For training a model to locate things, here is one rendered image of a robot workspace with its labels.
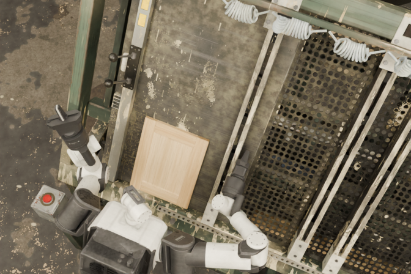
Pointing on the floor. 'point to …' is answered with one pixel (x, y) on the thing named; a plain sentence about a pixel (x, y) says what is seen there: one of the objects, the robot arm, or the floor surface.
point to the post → (75, 240)
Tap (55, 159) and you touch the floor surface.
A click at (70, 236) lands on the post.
